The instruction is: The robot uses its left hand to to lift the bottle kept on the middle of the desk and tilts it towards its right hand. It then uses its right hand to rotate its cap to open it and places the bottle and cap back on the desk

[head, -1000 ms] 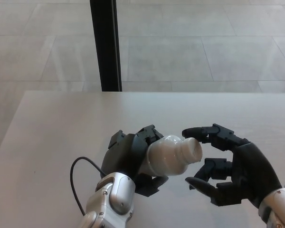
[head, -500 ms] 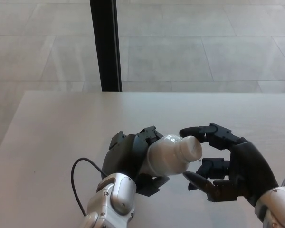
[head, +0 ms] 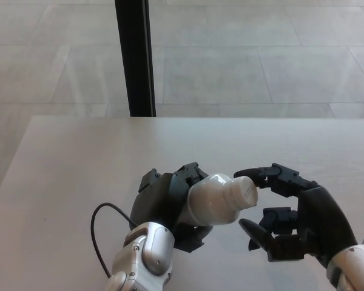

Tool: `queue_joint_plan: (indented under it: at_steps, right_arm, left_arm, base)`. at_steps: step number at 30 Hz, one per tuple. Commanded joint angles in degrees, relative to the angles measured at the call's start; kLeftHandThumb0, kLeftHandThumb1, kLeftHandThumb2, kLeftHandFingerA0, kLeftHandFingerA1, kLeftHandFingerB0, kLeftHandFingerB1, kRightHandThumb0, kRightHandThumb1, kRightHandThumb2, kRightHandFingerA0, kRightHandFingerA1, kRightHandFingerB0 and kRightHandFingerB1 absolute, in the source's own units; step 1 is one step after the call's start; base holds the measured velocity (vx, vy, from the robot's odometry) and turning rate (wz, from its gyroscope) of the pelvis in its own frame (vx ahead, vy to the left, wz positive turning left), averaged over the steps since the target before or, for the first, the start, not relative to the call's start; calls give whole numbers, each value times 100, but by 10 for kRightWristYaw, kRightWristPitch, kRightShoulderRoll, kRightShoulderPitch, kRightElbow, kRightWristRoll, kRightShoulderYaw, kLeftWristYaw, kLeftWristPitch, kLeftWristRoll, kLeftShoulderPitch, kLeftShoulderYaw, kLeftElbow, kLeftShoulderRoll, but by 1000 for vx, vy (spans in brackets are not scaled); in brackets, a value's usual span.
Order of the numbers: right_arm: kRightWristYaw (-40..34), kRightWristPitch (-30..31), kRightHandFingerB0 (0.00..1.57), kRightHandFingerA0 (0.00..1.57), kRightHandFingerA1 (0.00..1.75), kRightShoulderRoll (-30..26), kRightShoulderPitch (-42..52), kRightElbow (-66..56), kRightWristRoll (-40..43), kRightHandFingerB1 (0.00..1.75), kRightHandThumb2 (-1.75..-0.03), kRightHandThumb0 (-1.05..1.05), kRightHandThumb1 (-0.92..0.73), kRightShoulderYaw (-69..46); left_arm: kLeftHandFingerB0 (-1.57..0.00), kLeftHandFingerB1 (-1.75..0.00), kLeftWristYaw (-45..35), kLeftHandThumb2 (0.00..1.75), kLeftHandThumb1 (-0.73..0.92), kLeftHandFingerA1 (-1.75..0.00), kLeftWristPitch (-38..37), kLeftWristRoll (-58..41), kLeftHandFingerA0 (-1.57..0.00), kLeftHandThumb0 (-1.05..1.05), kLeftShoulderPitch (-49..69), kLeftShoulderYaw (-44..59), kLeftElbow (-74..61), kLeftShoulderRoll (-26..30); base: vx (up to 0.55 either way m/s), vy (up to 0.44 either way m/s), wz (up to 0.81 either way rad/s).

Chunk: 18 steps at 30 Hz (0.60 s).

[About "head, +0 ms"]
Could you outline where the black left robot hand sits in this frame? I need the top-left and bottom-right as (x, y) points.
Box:
(129, 162), (215, 253)

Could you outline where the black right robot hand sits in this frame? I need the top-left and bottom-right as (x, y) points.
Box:
(233, 163), (359, 270)

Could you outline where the white plastic bottle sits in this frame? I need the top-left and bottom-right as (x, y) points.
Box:
(186, 173), (245, 227)

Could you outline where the white screw cap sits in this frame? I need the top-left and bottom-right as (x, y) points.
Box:
(232, 175), (258, 213)

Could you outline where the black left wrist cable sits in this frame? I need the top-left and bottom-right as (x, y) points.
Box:
(90, 203), (138, 278)

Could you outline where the black vertical post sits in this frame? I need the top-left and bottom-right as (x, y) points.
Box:
(114, 0), (157, 118)

